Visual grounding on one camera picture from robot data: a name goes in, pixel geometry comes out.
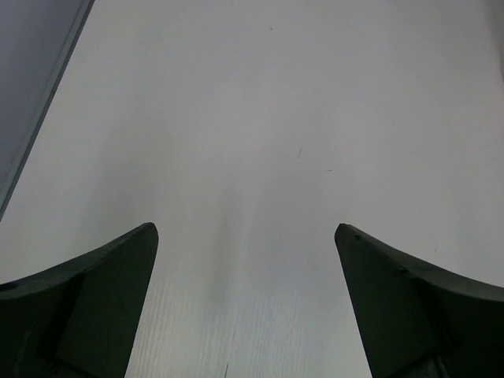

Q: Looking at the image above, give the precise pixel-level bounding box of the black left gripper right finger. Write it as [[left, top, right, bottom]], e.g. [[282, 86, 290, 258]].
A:
[[335, 224, 503, 377]]

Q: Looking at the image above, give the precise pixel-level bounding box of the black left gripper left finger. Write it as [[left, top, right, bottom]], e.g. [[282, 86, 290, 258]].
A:
[[1, 223, 158, 377]]

